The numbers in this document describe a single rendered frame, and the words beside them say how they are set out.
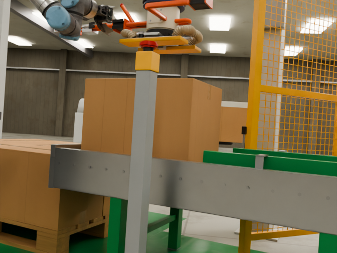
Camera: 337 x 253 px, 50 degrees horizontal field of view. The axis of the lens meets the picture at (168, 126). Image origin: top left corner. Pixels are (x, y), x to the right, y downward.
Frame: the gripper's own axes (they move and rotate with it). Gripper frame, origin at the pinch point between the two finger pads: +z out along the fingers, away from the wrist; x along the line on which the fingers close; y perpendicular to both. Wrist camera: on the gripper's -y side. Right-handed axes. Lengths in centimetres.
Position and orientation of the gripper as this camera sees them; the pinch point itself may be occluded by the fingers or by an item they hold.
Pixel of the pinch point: (110, 21)
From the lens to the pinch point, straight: 203.2
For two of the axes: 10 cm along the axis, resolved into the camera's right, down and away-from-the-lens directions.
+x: 0.7, -10.0, 0.0
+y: 9.1, 0.6, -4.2
